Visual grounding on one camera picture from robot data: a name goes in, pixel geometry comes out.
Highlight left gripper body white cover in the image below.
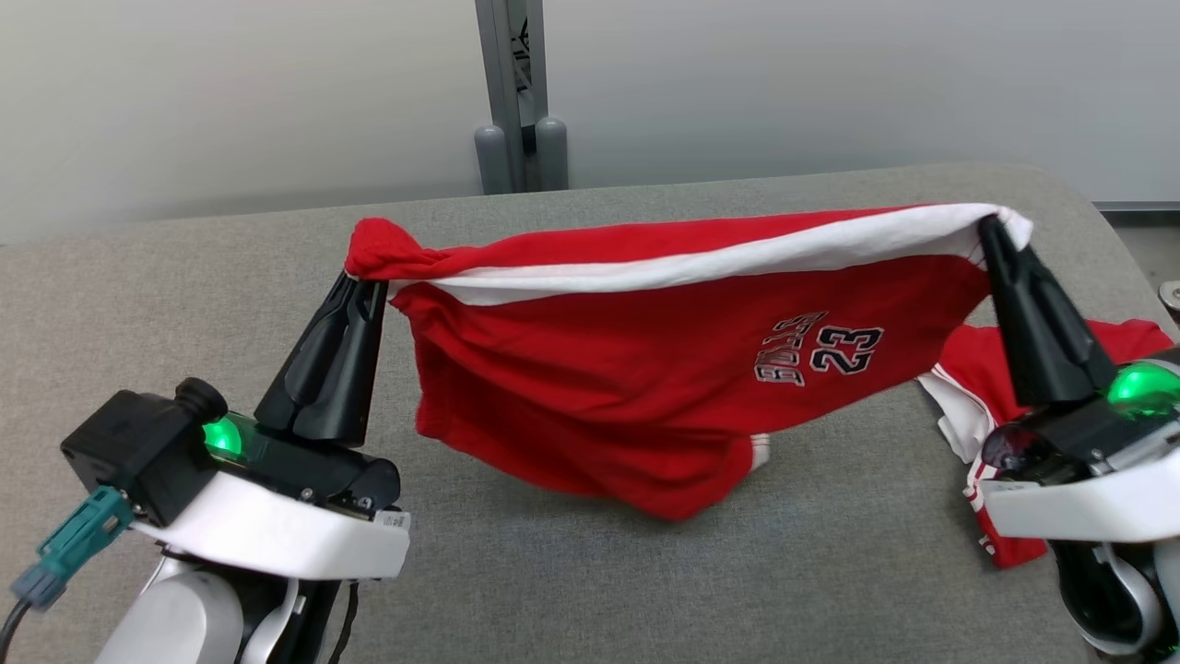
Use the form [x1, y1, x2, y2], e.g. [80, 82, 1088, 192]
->
[132, 415, 413, 582]

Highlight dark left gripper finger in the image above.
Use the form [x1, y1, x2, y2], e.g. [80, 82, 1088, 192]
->
[292, 280, 390, 448]
[254, 272, 362, 436]

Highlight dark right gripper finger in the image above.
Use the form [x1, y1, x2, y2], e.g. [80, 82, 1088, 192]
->
[997, 216, 1117, 404]
[977, 214, 1072, 409]

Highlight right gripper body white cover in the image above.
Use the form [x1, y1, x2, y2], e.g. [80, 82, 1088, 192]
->
[977, 360, 1180, 544]

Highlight red and white basketball jersey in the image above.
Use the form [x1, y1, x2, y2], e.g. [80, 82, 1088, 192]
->
[917, 318, 1176, 570]

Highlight red shorts with white stripe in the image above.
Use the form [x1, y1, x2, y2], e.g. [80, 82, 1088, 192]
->
[344, 203, 1035, 524]

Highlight grey metal truss stand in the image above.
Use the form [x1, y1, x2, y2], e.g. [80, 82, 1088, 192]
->
[473, 0, 571, 195]

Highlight teal left camera connector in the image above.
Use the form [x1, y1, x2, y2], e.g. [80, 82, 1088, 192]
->
[11, 487, 135, 610]

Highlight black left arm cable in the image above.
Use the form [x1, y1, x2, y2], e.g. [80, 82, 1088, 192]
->
[0, 598, 33, 664]

